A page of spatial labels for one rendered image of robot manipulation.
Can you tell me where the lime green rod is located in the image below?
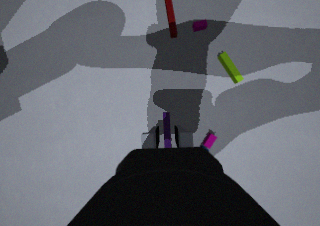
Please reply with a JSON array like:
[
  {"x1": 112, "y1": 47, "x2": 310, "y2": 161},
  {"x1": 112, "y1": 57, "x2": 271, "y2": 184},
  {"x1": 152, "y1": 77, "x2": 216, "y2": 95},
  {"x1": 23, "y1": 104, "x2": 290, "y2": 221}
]
[{"x1": 217, "y1": 51, "x2": 244, "y2": 84}]

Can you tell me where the red rod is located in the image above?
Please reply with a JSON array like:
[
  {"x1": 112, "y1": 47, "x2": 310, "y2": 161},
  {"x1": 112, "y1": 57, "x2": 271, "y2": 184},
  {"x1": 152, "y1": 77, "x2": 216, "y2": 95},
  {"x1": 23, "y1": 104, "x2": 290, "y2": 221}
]
[{"x1": 165, "y1": 0, "x2": 177, "y2": 38}]

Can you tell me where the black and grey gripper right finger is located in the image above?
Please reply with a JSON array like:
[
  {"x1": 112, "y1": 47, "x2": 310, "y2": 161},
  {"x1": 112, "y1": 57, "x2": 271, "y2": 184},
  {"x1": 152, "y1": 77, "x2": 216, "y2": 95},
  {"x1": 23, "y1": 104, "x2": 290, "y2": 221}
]
[{"x1": 174, "y1": 125, "x2": 193, "y2": 148}]

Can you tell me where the small magenta block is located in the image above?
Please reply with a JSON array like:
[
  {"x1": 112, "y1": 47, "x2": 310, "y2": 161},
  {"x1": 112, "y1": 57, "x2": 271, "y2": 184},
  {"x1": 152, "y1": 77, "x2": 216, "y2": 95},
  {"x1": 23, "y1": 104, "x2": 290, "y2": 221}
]
[
  {"x1": 192, "y1": 19, "x2": 208, "y2": 32},
  {"x1": 202, "y1": 133, "x2": 217, "y2": 149}
]

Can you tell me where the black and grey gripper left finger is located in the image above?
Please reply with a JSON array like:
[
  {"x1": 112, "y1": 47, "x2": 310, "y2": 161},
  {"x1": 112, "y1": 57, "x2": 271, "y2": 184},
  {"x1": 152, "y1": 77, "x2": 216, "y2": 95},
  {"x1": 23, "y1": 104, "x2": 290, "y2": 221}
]
[{"x1": 141, "y1": 126, "x2": 160, "y2": 149}]

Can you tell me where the purple rod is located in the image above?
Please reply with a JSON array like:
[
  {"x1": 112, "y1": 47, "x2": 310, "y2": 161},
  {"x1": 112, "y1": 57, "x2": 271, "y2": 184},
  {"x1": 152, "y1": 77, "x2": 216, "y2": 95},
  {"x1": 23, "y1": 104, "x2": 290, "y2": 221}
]
[{"x1": 163, "y1": 112, "x2": 171, "y2": 148}]

